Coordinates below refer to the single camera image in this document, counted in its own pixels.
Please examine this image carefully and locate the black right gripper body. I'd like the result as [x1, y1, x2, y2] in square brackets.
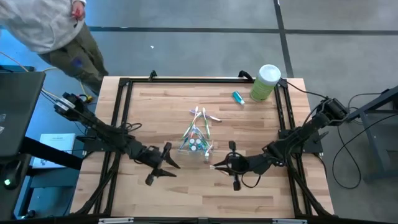
[225, 140, 271, 192]

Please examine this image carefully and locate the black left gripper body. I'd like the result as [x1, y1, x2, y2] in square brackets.
[133, 141, 174, 187]

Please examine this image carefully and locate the green disinfecting wipes canister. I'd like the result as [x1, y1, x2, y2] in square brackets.
[250, 63, 282, 102]

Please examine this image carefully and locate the white booklet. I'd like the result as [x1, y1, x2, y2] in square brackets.
[32, 133, 76, 169]

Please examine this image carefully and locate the black support beam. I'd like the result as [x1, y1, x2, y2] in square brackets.
[19, 136, 84, 171]

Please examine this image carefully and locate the grey metal stand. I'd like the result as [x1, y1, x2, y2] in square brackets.
[348, 85, 398, 184]

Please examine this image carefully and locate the black device with light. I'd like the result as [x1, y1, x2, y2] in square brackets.
[0, 154, 32, 218]

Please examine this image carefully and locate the black desk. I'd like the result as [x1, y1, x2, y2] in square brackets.
[0, 70, 47, 158]

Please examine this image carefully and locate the person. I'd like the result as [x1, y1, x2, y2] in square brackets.
[0, 0, 109, 96]

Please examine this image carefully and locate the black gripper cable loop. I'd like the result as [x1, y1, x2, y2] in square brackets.
[228, 151, 262, 189]

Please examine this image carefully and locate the silver corner bracket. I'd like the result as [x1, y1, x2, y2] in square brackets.
[272, 218, 308, 224]
[98, 217, 135, 224]

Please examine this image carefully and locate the black floor cable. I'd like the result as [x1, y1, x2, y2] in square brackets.
[331, 120, 398, 191]

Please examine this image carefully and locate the black aluminium table frame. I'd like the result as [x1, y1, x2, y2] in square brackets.
[70, 76, 335, 218]

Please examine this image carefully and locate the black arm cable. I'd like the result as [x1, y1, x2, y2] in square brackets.
[281, 79, 327, 102]

